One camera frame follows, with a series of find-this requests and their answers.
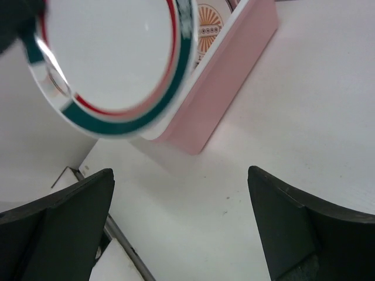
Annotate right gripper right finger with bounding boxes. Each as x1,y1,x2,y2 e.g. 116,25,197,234
248,166,374,280

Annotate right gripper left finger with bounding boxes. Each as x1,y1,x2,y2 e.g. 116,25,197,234
1,169,114,280

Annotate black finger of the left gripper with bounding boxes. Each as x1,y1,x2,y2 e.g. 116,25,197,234
1,0,46,54

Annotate white plate green red rim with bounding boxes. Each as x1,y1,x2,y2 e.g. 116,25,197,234
21,1,199,139

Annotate orange sunburst plate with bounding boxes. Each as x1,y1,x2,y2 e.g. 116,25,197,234
195,0,233,67

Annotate pink plastic dish rack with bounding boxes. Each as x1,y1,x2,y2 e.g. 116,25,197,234
141,0,278,155

